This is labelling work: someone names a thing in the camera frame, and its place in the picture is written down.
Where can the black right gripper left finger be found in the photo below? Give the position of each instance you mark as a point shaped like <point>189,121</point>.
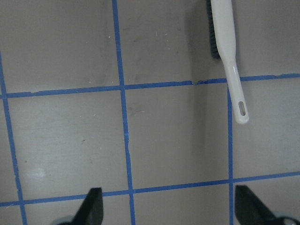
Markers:
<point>91,211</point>

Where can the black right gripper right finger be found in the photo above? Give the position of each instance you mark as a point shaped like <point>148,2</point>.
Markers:
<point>249,209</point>

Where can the beige hand brush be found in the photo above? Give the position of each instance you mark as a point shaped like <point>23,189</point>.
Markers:
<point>223,47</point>

